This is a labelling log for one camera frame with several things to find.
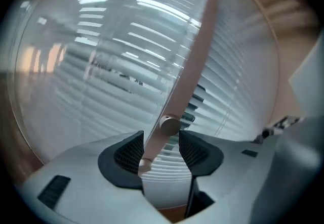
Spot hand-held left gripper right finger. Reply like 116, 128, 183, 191
178, 129, 225, 177

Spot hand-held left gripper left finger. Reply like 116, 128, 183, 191
98, 130, 145, 190

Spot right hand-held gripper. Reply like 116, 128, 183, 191
254, 115, 302, 144

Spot small silver cylinder object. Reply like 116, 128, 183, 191
159, 114, 182, 137

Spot white window blinds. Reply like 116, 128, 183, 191
141, 0, 279, 208
15, 0, 211, 168

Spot person's light short-sleeved shirt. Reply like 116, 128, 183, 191
288, 38, 324, 120

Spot glass partition frame post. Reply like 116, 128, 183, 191
138, 0, 221, 175

